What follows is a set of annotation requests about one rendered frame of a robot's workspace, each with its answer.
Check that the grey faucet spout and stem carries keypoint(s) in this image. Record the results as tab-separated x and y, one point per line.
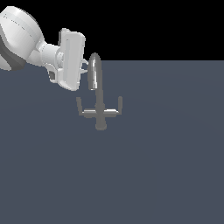
100	96

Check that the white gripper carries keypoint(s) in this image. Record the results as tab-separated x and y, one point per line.
71	58

